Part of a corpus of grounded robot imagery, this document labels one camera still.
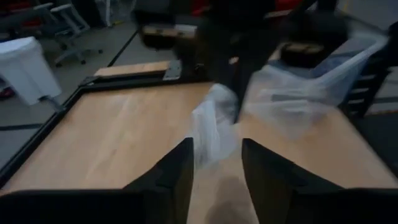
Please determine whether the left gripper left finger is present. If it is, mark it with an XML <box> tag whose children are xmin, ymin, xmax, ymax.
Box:
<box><xmin>123</xmin><ymin>138</ymin><xmax>195</xmax><ymax>224</ymax></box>

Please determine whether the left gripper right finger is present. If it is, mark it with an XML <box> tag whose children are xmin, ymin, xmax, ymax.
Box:
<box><xmin>241</xmin><ymin>138</ymin><xmax>343</xmax><ymax>224</ymax></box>

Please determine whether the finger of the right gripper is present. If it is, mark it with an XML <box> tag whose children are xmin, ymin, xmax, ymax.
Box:
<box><xmin>231</xmin><ymin>70</ymin><xmax>254</xmax><ymax>123</ymax></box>

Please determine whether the clear zip plastic bag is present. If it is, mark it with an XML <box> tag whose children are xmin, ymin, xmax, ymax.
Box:
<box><xmin>185</xmin><ymin>83</ymin><xmax>241</xmax><ymax>170</ymax></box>

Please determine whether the clear plastic storage bin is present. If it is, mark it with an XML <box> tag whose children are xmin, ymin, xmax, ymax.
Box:
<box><xmin>244</xmin><ymin>30</ymin><xmax>389</xmax><ymax>141</ymax></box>

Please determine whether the white armrest office chair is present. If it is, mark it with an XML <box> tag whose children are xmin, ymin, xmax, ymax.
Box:
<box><xmin>32</xmin><ymin>2</ymin><xmax>104</xmax><ymax>68</ymax></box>

